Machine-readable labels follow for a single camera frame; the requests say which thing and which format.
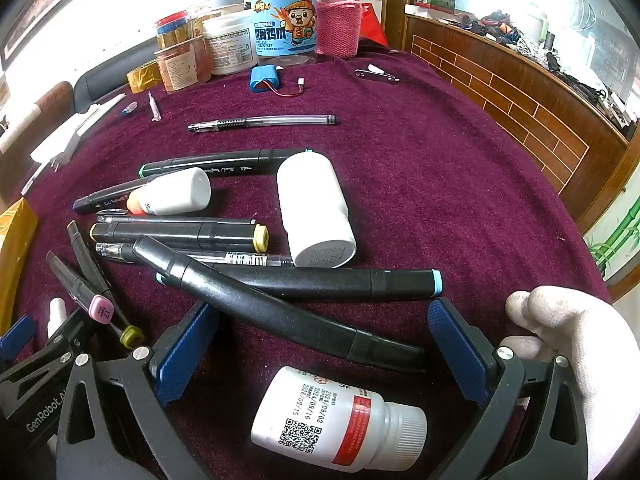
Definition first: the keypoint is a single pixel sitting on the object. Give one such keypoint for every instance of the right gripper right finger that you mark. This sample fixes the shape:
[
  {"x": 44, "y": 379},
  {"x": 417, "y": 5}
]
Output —
[{"x": 467, "y": 352}]

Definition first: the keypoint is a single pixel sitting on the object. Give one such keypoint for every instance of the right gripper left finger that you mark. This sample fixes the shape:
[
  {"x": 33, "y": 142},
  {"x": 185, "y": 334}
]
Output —
[{"x": 179, "y": 350}]

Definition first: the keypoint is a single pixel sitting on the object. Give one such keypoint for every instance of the black marker olive cap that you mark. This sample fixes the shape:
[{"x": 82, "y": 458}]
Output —
[{"x": 128, "y": 335}]

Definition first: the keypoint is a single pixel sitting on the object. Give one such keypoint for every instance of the slim white bottle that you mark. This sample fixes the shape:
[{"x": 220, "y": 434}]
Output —
[{"x": 57, "y": 316}]

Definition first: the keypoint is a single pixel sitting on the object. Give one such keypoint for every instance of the black marker pink cap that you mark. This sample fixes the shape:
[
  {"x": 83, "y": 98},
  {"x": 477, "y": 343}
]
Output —
[{"x": 98, "y": 307}]

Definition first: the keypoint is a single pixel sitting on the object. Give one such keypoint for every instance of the plain black marker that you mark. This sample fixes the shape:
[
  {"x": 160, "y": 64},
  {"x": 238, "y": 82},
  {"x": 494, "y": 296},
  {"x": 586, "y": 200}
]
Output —
[{"x": 274, "y": 315}]

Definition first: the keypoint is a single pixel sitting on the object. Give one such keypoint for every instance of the black marker light-blue cap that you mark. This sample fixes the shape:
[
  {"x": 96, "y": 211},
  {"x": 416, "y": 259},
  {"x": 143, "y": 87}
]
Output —
[{"x": 245, "y": 282}]

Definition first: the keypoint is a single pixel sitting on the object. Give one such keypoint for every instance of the clear gel pen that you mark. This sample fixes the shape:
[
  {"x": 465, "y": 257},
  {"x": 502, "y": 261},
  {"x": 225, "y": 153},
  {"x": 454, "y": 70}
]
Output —
[{"x": 124, "y": 252}]

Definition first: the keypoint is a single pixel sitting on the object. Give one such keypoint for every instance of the black marker yellow cap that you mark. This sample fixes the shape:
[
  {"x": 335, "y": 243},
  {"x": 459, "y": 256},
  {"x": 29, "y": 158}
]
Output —
[{"x": 203, "y": 235}]

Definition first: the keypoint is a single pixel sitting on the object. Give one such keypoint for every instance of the white bottle red label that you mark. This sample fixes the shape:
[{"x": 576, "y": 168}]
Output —
[{"x": 333, "y": 425}]

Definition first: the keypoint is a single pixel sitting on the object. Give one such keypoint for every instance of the black gel pen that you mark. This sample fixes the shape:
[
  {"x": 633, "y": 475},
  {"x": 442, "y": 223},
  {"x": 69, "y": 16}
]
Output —
[{"x": 121, "y": 215}]

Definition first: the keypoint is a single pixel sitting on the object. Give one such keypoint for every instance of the small white bottle orange cap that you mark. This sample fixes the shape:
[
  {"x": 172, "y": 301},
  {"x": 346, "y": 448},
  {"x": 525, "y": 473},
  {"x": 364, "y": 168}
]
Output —
[{"x": 182, "y": 191}]

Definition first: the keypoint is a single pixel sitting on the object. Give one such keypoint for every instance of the black marker blue cap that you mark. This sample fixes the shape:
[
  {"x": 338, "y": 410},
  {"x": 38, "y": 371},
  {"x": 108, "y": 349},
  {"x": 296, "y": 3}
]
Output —
[{"x": 108, "y": 196}]

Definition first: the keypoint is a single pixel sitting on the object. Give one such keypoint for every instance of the large white pill bottle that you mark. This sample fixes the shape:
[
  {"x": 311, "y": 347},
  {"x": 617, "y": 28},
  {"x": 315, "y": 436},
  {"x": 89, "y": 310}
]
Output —
[{"x": 314, "y": 212}]

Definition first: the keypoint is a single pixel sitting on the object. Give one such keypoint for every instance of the black marker green cap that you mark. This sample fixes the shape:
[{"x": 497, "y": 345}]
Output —
[{"x": 240, "y": 163}]

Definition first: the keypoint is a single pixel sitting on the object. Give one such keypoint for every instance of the white gloved right hand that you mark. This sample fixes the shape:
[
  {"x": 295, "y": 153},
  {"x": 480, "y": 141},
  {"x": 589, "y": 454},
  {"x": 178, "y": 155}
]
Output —
[{"x": 602, "y": 350}]

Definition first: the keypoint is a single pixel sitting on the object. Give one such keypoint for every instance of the yellow taped foam tray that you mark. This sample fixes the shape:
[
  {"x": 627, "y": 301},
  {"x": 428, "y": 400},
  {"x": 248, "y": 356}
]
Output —
[{"x": 18, "y": 227}]

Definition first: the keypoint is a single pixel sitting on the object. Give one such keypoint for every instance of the silver pen by notebook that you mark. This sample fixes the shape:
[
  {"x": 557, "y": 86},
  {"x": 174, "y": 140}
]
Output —
[{"x": 32, "y": 179}]

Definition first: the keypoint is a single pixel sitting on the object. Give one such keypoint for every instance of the small white tube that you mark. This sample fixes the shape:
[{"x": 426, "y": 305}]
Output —
[{"x": 156, "y": 116}]

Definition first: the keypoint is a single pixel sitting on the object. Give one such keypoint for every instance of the brown armchair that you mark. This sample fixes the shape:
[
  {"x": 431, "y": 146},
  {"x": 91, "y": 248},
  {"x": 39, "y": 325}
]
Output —
[{"x": 27, "y": 132}]

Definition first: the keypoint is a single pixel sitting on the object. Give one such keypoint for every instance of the white paper notebook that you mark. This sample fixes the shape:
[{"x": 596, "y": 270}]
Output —
[{"x": 59, "y": 147}]

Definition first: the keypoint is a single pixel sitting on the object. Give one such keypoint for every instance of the wooden brick pattern cabinet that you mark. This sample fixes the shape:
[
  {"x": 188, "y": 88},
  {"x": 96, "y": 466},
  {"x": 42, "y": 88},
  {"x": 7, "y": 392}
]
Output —
[{"x": 573, "y": 145}]

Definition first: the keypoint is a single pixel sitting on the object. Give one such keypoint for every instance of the clear pen far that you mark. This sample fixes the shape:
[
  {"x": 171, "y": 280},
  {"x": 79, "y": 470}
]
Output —
[{"x": 262, "y": 121}]

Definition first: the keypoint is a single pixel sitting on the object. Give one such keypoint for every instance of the black leather sofa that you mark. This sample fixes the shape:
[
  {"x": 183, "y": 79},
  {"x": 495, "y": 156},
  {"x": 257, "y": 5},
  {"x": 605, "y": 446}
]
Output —
[{"x": 110, "y": 74}]

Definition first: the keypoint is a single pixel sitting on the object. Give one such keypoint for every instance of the blue battery pack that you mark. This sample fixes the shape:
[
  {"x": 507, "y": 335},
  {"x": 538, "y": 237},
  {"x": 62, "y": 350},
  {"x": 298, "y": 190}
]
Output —
[{"x": 265, "y": 78}]

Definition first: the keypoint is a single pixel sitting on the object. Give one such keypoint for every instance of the orange contents plastic jar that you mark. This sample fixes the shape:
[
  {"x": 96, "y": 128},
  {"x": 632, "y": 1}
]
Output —
[{"x": 184, "y": 65}]

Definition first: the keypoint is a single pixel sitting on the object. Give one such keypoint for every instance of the white label jar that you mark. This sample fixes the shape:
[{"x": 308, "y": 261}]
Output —
[{"x": 230, "y": 42}]

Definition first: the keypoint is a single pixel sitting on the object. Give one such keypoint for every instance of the nail clipper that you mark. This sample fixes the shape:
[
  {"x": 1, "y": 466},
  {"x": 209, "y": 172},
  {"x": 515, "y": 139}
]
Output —
[{"x": 375, "y": 73}]

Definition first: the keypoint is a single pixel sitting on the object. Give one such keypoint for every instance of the red lid gold jar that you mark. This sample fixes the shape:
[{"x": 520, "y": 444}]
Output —
[{"x": 173, "y": 29}]

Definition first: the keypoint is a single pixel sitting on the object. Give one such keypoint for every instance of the blue cartoon label jar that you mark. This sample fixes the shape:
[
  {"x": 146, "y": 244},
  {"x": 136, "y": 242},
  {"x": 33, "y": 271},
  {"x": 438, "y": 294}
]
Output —
[{"x": 285, "y": 31}]

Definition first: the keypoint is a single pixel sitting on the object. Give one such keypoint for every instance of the pink knitted sleeve flask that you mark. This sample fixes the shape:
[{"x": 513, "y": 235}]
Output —
[{"x": 338, "y": 27}]

